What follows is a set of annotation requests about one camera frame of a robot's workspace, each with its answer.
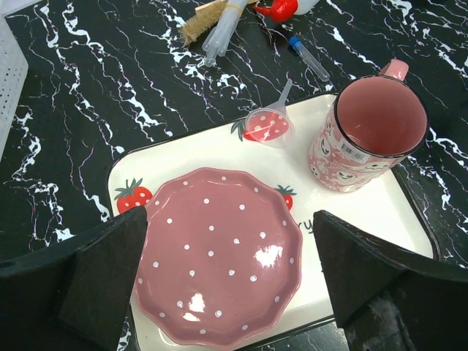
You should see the bundle of clear pipettes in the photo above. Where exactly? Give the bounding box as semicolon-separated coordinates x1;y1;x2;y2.
202;0;249;67

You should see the blue capped test tube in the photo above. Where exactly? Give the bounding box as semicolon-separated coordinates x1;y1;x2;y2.
288;36;330;82

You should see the wooden bristle brush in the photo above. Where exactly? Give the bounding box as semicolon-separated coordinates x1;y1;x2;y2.
179;1;227;46

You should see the white perforated plastic basket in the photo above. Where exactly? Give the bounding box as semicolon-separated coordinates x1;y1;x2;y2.
0;15;29;155

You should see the white squeeze bottle red cap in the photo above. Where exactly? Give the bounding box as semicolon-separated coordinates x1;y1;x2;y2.
253;0;319;23

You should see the white strawberry tray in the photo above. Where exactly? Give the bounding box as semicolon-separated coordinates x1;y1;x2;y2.
107;94;435;350

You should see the clear plastic funnel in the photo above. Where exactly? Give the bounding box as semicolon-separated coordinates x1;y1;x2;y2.
244;79;295;148

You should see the pink polka dot plate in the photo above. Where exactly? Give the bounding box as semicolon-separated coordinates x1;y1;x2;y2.
134;167;303;350

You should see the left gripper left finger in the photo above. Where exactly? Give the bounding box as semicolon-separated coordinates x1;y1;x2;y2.
1;206;147;350

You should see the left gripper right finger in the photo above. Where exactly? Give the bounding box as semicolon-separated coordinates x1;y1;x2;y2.
313;211;467;350

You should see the pink ceramic mug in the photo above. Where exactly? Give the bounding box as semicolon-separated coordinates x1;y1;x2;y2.
309;58;429;192

